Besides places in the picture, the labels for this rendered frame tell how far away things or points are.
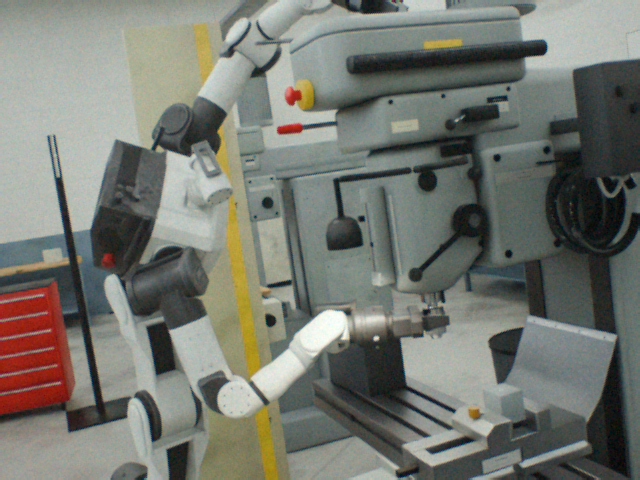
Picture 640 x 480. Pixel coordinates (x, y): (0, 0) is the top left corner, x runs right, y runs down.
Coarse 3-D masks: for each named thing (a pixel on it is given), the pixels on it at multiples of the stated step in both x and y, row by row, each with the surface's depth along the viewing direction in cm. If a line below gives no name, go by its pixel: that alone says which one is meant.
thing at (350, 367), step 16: (352, 352) 194; (368, 352) 189; (384, 352) 191; (400, 352) 194; (336, 368) 204; (352, 368) 195; (368, 368) 189; (384, 368) 191; (400, 368) 194; (352, 384) 197; (368, 384) 189; (384, 384) 191; (400, 384) 194
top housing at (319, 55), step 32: (320, 32) 137; (352, 32) 136; (384, 32) 138; (416, 32) 141; (448, 32) 143; (480, 32) 146; (512, 32) 149; (320, 64) 139; (480, 64) 146; (512, 64) 149; (320, 96) 142; (352, 96) 138
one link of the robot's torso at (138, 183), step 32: (160, 128) 165; (128, 160) 162; (160, 160) 166; (128, 192) 157; (160, 192) 160; (96, 224) 157; (128, 224) 157; (160, 224) 156; (192, 224) 160; (224, 224) 168; (96, 256) 167; (128, 256) 160; (160, 256) 158
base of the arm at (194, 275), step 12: (180, 252) 156; (192, 252) 155; (144, 264) 158; (156, 264) 156; (180, 264) 150; (192, 264) 152; (132, 276) 153; (192, 276) 149; (204, 276) 157; (132, 288) 150; (192, 288) 149; (204, 288) 154; (132, 300) 150; (144, 312) 152
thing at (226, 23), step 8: (240, 0) 823; (248, 0) 806; (256, 0) 812; (264, 0) 817; (240, 8) 839; (248, 8) 845; (256, 8) 851; (232, 16) 875; (240, 16) 881; (248, 16) 888; (224, 24) 914; (232, 24) 921; (224, 32) 964; (224, 40) 1020
